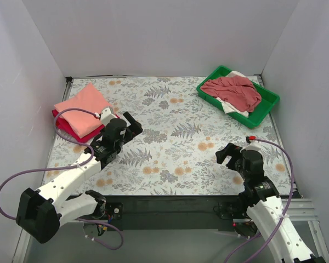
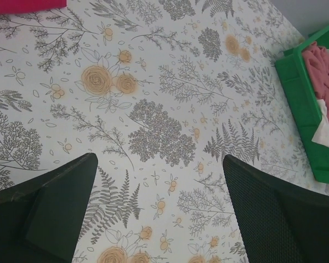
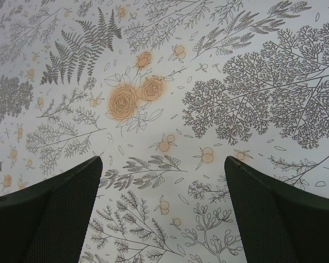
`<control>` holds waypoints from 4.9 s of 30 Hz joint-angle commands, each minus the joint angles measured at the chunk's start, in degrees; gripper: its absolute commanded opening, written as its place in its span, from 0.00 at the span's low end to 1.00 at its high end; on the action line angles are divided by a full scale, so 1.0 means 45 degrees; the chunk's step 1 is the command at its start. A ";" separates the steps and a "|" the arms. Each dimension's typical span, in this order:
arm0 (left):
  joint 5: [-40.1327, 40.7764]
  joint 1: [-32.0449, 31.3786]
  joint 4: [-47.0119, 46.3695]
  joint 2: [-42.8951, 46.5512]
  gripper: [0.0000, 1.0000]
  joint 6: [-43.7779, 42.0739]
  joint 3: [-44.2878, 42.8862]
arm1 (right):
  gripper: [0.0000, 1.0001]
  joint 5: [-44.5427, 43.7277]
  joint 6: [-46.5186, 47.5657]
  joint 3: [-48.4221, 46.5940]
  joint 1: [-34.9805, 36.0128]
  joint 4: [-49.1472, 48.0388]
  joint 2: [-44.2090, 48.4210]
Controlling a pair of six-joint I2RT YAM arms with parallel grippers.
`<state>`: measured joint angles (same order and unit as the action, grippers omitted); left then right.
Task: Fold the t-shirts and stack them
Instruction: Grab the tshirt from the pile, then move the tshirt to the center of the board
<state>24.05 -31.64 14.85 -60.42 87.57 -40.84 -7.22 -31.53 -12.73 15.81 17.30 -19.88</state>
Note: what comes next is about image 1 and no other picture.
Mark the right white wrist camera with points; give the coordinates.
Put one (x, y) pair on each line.
(252, 143)

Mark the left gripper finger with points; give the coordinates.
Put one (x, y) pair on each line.
(130, 135)
(134, 126)

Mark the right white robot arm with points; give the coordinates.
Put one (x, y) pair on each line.
(256, 189)

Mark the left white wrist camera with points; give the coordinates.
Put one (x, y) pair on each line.
(107, 115)

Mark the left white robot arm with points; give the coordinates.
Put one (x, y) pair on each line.
(43, 211)

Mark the dusty red t shirt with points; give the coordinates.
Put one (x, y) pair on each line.
(237, 91)

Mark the folded magenta t shirt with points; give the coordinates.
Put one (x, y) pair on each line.
(81, 124)

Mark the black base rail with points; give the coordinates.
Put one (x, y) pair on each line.
(223, 213)

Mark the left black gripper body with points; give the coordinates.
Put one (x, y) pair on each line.
(129, 130)

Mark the aluminium frame rail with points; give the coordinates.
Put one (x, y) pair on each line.
(304, 211)

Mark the folded salmon pink t shirt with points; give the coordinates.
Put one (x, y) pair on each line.
(88, 98)

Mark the white crumpled t shirt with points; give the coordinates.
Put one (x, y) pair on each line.
(228, 107)

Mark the floral patterned table mat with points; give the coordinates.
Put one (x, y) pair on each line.
(175, 153)

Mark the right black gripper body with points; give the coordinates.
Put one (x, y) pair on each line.
(231, 160)

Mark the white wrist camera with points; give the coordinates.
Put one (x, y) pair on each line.
(252, 143)
(107, 115)

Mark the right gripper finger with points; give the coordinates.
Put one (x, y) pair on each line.
(222, 155)
(234, 152)

